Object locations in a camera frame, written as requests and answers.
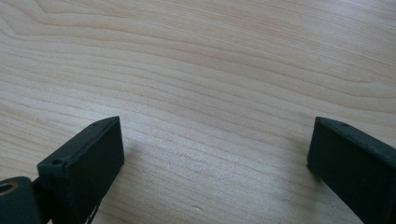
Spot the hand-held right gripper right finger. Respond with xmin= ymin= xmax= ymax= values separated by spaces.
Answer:
xmin=306 ymin=116 xmax=396 ymax=224

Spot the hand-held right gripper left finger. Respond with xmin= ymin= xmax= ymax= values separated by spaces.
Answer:
xmin=36 ymin=116 xmax=125 ymax=224

